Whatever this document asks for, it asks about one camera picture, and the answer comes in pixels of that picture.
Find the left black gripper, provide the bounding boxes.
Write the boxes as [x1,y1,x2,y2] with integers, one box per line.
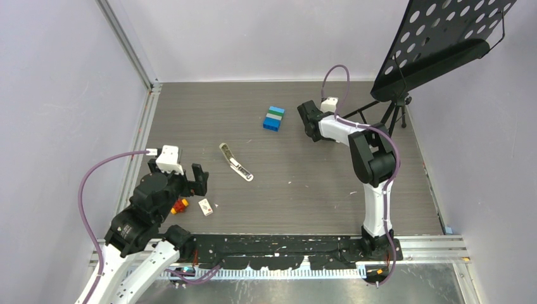
[151,158,208,222]

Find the white staples box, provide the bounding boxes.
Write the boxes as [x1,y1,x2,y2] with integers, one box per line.
[198,198,213,217]

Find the olive green white stapler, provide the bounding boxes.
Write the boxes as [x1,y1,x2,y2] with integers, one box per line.
[219,142,254,182]

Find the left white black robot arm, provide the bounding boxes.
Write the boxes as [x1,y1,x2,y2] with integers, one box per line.
[77,160,210,303]

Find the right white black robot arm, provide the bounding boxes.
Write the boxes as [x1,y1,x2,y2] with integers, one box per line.
[297,100,400,261]

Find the red yellow toy brick car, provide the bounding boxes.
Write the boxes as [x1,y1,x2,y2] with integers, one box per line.
[170,199,189,215]

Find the blue green toy brick stack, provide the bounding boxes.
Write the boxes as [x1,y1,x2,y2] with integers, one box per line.
[262,106,285,132]

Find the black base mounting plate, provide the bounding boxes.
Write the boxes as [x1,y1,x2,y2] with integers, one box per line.
[153,233,403,272]

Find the black music stand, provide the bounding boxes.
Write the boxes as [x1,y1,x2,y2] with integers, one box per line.
[344,0,515,131]

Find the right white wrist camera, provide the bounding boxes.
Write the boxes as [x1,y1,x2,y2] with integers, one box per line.
[320,96,339,113]

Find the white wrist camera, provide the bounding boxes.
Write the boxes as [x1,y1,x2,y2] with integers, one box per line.
[146,145,184,175]
[320,96,339,113]

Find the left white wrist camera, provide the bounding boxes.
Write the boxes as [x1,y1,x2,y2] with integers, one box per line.
[146,145,184,175]

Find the aluminium frame rail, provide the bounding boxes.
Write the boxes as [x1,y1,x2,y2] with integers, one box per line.
[85,0,162,304]

